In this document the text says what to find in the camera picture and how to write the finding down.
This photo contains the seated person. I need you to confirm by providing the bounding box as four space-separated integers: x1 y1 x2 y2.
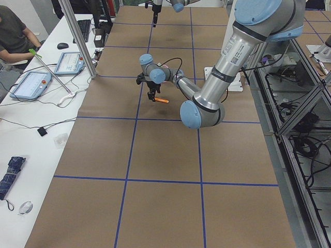
1 5 42 63

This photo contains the metal reacher grabber stick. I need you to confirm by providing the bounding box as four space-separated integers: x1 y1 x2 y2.
28 49 82 106

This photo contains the black cardboard box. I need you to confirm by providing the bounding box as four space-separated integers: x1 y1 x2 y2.
94 28 106 48

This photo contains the near blue teach pendant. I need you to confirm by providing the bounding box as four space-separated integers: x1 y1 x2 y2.
10 71 52 100

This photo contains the black keyboard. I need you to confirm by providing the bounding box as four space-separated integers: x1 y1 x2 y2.
77 19 91 43

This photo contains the aluminium frame post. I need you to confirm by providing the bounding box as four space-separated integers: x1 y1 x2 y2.
59 0 97 79

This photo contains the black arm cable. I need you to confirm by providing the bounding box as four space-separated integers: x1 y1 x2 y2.
155 57 183 83

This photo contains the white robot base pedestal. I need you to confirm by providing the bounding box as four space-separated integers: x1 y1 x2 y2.
203 66 244 92

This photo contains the blue teach pendant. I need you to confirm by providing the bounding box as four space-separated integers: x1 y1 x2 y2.
10 71 52 100
54 52 85 76

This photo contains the folded blue umbrella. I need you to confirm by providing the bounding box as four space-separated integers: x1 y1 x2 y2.
1 157 26 200

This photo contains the small black puck device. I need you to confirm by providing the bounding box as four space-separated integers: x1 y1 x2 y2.
37 127 48 137

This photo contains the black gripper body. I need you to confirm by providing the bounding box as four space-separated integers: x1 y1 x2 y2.
136 73 161 95
144 0 162 13

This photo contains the orange marker pen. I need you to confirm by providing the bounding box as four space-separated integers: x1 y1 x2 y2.
155 98 169 103

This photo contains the black computer mouse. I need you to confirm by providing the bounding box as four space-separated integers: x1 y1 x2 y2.
57 42 69 50

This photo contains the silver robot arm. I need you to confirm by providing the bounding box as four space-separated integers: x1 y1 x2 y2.
136 1 306 129
144 0 233 27

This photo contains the far blue teach pendant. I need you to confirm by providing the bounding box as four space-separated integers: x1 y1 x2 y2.
54 52 85 76

